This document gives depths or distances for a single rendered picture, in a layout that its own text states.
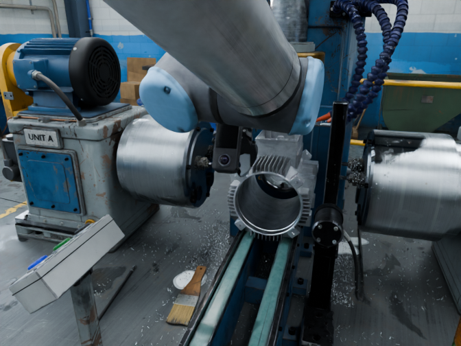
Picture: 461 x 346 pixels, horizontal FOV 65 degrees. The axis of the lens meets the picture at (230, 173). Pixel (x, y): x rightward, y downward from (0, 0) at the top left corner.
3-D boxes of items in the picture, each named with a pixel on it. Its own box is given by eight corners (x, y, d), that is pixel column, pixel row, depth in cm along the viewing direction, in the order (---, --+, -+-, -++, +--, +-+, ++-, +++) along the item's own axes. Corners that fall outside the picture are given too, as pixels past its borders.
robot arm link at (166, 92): (197, 86, 41) (239, 29, 48) (119, 78, 46) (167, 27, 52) (216, 145, 48) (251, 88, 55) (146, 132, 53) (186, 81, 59)
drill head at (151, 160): (126, 177, 124) (118, 104, 115) (228, 189, 115) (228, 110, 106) (78, 209, 102) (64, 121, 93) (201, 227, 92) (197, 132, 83)
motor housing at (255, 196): (247, 200, 106) (248, 137, 99) (313, 209, 100) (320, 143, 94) (226, 235, 88) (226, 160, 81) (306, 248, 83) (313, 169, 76)
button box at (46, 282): (101, 250, 67) (83, 227, 66) (126, 235, 64) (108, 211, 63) (29, 315, 51) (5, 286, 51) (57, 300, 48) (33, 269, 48)
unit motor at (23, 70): (55, 164, 127) (31, 36, 112) (138, 174, 119) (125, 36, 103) (-8, 193, 104) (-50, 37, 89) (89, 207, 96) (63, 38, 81)
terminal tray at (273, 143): (263, 152, 99) (264, 126, 96) (302, 155, 96) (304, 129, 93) (252, 166, 88) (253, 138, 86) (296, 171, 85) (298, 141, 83)
